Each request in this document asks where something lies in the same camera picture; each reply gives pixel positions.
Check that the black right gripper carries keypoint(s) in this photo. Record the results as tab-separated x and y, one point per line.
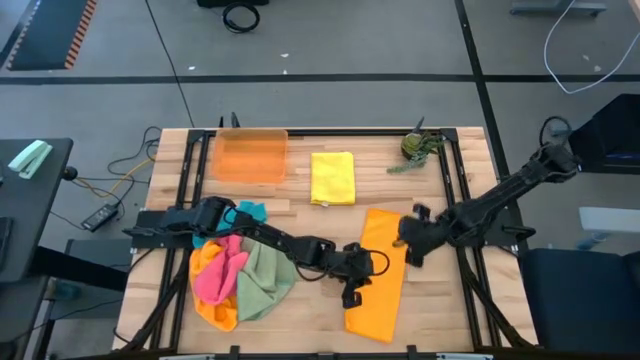
429	232

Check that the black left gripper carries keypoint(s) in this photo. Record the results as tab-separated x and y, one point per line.
350	262

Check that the orange microfiber towel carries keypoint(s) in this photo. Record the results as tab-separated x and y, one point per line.
202	260
380	310

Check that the yellow microfiber towel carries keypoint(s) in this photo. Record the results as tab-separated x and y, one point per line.
332	177

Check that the light green microfiber towel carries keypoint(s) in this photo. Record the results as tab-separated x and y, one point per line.
265	280

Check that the teal blue microfiber towel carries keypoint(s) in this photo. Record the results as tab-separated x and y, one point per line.
252	210

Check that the pink microfiber towel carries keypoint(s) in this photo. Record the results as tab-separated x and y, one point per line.
220	280

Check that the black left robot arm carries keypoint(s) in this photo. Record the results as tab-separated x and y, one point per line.
280	240

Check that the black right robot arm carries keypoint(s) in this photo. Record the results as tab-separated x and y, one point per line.
500	192

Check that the small potted succulent plant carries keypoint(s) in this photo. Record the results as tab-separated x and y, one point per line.
414	146

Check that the orange translucent plastic tray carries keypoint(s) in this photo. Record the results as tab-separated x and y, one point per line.
250	157

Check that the dark blue chair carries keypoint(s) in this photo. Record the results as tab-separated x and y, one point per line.
580	300

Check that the white shelf board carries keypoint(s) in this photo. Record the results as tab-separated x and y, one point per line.
610	220

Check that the black storage box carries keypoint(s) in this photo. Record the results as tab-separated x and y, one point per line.
610	135

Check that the grey furniture base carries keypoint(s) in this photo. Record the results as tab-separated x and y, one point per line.
550	9

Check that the black power adapter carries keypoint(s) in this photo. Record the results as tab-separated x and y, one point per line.
100	216

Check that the black equipment base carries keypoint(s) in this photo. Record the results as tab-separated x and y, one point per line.
232	3

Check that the black round knob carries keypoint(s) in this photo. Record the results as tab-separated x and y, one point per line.
70	173

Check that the black desk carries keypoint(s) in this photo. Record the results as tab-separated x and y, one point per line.
35	210

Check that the mint green stapler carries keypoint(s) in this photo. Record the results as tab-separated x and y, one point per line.
30	159

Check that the black flat device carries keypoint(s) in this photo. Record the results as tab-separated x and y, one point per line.
5	245

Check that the black mat with orange edge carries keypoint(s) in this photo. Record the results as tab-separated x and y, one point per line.
47	35

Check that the black frame clamp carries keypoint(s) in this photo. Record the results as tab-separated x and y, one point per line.
412	350
235	350

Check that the black metal rig frame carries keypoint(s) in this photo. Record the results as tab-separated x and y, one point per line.
345	132

